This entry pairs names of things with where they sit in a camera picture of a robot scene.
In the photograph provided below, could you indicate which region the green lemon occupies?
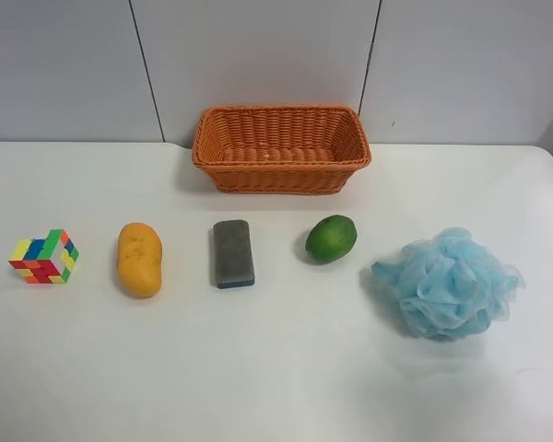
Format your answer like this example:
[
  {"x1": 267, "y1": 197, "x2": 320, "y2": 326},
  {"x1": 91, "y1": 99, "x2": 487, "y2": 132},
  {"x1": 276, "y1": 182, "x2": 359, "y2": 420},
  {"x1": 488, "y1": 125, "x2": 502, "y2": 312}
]
[{"x1": 305, "y1": 215, "x2": 358, "y2": 264}]

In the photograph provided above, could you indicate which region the orange woven basket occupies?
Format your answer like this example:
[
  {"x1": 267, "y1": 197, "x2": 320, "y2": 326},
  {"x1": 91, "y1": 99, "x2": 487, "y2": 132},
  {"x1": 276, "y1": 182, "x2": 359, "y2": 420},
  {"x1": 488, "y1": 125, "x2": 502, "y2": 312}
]
[{"x1": 192, "y1": 105, "x2": 371, "y2": 195}]

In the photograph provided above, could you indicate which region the multicoloured puzzle cube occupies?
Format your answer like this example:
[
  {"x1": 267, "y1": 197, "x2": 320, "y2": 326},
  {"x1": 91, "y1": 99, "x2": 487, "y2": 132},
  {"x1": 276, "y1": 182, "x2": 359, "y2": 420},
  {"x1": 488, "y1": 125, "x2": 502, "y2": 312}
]
[{"x1": 8, "y1": 229, "x2": 79, "y2": 285}]

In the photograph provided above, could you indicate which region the yellow mango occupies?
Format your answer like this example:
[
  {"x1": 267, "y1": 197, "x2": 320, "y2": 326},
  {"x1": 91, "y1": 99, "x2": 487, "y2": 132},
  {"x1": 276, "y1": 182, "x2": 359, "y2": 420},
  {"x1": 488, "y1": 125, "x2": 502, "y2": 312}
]
[{"x1": 116, "y1": 222, "x2": 162, "y2": 298}]

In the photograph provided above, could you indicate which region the blue mesh bath sponge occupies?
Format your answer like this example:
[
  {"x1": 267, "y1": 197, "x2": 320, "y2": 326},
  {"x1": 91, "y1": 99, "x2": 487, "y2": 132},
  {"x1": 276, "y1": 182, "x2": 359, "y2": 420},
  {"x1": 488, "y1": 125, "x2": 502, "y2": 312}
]
[{"x1": 371, "y1": 227, "x2": 525, "y2": 339}]

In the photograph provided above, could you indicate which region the grey blue whiteboard eraser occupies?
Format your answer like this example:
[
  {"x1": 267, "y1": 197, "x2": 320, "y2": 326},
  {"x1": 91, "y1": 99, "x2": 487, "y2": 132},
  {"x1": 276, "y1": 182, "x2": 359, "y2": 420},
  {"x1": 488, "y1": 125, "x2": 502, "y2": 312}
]
[{"x1": 213, "y1": 219, "x2": 255, "y2": 289}]

